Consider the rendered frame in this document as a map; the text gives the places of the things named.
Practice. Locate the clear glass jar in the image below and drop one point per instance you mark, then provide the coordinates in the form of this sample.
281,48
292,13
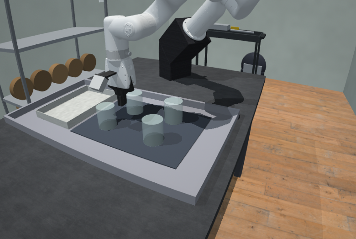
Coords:
106,116
173,110
134,102
152,129

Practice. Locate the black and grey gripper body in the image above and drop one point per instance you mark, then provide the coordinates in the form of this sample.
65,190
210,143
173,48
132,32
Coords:
124,69

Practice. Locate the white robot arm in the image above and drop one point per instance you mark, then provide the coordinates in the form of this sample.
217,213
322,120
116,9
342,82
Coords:
119,30

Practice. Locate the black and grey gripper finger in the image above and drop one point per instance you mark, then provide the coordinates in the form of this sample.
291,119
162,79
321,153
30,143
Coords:
117,92
123,92

